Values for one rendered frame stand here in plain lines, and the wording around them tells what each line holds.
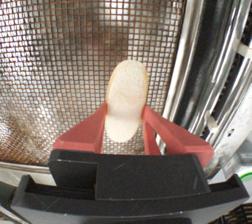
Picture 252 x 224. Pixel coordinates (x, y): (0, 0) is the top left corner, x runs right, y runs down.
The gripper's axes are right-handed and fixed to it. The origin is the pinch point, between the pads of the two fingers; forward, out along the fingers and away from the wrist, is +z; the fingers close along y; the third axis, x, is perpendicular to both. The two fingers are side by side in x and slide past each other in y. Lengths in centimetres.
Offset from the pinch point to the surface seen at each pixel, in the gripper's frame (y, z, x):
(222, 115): -18.8, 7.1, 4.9
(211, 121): -17.0, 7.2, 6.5
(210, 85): -12.9, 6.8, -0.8
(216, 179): -35.7, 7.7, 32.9
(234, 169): -27.0, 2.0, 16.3
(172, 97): -6.5, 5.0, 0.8
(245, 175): -28.8, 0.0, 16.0
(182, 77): -6.5, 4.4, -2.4
